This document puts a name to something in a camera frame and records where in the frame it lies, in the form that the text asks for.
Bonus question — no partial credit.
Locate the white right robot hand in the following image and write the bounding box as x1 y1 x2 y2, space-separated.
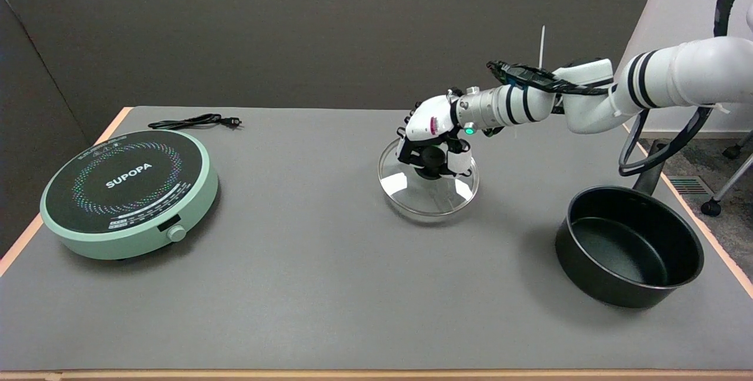
397 88 475 178

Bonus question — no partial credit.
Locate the glass pot lid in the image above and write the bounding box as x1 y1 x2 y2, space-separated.
377 137 479 218

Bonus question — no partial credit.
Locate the black cooking pot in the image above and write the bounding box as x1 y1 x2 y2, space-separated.
555 139 705 309

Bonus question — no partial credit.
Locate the floor vent grille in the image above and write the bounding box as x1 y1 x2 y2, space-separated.
667 176 714 196

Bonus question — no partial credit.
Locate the wheeled chair base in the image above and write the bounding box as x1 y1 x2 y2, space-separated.
701 131 753 217

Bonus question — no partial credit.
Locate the green SUPOPA induction cooker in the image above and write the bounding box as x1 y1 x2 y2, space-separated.
39 129 219 261

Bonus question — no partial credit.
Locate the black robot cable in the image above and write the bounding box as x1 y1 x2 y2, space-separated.
487 0 753 178

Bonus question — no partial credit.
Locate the black power cord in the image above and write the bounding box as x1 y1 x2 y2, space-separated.
148 113 242 131

